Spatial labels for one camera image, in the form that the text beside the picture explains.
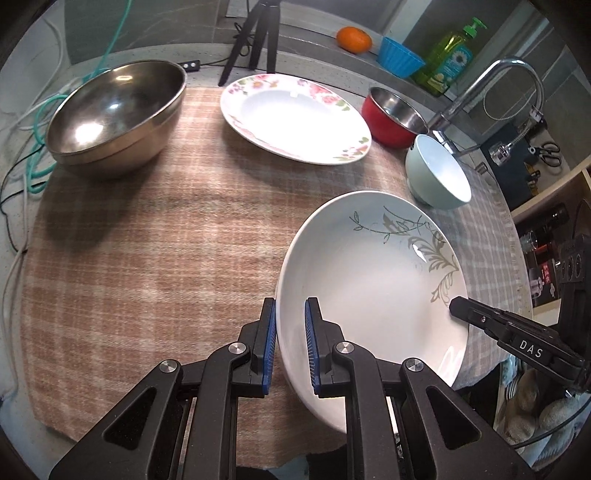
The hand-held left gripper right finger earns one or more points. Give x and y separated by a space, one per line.
311 353

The black tripod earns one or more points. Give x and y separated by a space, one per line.
258 32

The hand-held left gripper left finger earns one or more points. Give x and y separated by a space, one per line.
269 353

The red box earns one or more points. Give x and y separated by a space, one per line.
545 281

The black scissors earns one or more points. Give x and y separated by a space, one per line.
547 153

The black box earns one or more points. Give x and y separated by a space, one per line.
517 184

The orange fruit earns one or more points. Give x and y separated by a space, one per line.
353 39

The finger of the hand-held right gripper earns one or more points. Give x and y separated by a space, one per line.
489 321

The blue fluted plastic cup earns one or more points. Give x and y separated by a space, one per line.
397 57

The grey fuzzy fabric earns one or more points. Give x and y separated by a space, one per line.
549 413

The pale mint ceramic bowl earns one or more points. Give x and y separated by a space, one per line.
438 166

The large steel bowl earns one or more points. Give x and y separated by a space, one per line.
115 106

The beige checked cloth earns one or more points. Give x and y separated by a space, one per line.
161 240

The red bowl steel interior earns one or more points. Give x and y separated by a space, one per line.
383 122

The green dish soap bottle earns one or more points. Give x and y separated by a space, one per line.
450 57

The white plate pink flower print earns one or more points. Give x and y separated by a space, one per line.
291 115

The chrome sink faucet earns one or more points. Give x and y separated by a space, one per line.
503 67

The white plate grey leaf print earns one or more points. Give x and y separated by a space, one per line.
369 286

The dark bottle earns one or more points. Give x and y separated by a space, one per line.
554 217

